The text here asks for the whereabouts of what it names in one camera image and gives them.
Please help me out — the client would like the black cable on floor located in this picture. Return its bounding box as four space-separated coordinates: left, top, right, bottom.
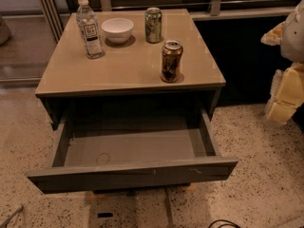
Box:
207 218 243 228

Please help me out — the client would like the grey cabinet with tan top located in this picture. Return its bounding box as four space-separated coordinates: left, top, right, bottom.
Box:
36 9 225 125

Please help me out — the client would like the orange soda can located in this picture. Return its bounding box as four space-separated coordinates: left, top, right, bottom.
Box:
161 40 183 83

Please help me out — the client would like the clear plastic water bottle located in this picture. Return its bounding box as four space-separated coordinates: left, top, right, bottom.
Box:
76 0 104 59

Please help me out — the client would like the green soda can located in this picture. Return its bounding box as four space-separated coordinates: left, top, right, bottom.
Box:
144 8 162 44

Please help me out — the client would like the white ceramic bowl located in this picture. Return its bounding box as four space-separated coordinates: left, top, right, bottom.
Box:
102 18 134 44

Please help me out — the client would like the grey rod on floor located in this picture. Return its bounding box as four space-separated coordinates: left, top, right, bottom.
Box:
0 204 24 228

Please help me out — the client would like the open grey top drawer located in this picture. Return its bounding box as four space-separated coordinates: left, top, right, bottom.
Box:
27 108 238 193

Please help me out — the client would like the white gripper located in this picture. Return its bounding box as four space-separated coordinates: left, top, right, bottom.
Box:
260 0 304 124

